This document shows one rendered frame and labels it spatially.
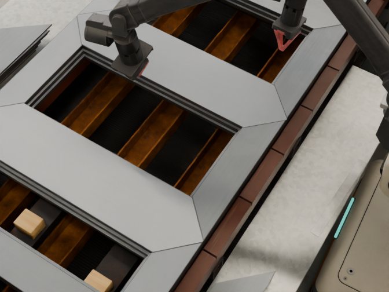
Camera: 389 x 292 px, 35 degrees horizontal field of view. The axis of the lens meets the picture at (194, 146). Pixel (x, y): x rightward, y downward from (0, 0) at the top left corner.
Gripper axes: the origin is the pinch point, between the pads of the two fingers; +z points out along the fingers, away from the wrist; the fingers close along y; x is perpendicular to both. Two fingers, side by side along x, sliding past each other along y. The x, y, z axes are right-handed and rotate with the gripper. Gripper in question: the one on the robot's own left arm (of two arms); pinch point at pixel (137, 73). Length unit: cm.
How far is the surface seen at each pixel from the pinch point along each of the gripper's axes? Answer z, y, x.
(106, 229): 5.3, 38.4, 15.8
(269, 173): 14.6, 1.8, 41.9
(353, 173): 33, -17, 61
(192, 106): 15.5, -4.7, 12.9
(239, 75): 17.4, -20.8, 18.8
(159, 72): 15.5, -9.2, -1.5
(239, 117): 14.1, -8.1, 26.5
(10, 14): 29, -7, -63
